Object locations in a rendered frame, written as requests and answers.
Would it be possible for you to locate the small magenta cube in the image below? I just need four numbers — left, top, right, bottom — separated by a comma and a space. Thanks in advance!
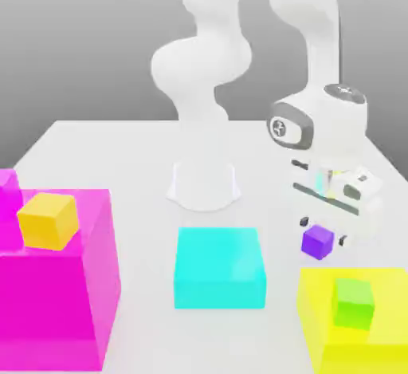
0, 167, 26, 253

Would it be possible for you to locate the small green cube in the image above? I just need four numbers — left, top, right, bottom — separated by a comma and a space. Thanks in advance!
331, 278, 376, 333

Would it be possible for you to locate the large cyan box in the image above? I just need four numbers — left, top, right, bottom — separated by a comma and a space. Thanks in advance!
173, 226, 268, 310

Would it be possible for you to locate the large yellow box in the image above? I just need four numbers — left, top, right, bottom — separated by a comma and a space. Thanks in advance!
296, 266, 408, 374

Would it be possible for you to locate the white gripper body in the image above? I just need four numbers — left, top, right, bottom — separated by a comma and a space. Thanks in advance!
291, 181, 383, 236

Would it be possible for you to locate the small orange cube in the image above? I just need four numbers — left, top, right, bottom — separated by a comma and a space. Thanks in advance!
17, 192, 80, 252

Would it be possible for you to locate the large magenta box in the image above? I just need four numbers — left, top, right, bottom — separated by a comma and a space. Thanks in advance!
0, 188, 123, 372

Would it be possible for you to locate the small purple cube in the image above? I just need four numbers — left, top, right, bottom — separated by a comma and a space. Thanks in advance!
300, 224, 335, 261

